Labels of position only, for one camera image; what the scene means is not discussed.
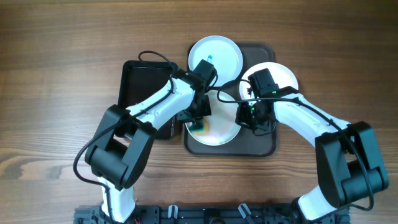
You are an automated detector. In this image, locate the teal yellow sponge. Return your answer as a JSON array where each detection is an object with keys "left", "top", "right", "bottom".
[{"left": 188, "top": 119, "right": 209, "bottom": 135}]

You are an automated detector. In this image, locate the white plate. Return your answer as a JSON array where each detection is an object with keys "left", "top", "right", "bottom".
[
  {"left": 239, "top": 62, "right": 299, "bottom": 100},
  {"left": 188, "top": 90, "right": 241, "bottom": 146},
  {"left": 188, "top": 35, "right": 243, "bottom": 87}
]

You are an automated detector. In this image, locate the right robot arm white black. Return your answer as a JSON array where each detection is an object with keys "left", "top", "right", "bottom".
[{"left": 236, "top": 68, "right": 389, "bottom": 223}]

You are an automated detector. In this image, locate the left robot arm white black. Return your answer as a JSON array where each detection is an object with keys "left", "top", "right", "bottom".
[{"left": 81, "top": 60, "right": 216, "bottom": 223}]

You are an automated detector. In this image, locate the brown serving tray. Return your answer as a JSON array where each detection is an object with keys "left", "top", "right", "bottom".
[{"left": 182, "top": 42, "right": 278, "bottom": 157}]

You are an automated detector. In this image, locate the black water tray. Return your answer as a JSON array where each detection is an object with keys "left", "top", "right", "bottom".
[{"left": 117, "top": 60, "right": 180, "bottom": 141}]

